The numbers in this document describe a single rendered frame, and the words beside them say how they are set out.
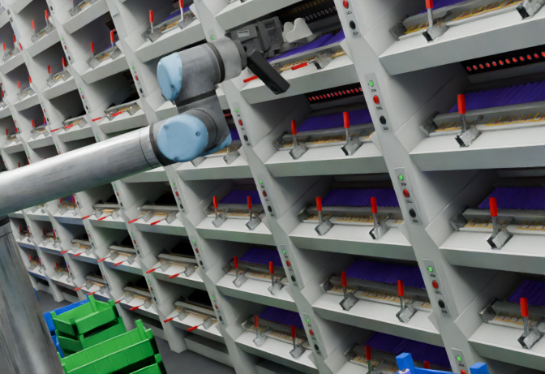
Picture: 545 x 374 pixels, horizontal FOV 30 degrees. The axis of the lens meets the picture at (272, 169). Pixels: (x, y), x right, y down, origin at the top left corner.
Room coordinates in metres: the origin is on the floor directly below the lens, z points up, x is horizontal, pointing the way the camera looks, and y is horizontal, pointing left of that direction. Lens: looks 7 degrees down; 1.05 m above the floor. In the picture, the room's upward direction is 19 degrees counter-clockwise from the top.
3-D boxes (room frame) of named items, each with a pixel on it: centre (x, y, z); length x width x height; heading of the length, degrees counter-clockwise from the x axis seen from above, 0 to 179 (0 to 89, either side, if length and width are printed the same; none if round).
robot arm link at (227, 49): (2.19, 0.02, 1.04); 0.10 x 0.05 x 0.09; 24
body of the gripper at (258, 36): (2.23, -0.05, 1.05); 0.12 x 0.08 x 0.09; 114
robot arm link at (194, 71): (2.16, 0.10, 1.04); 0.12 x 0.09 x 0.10; 114
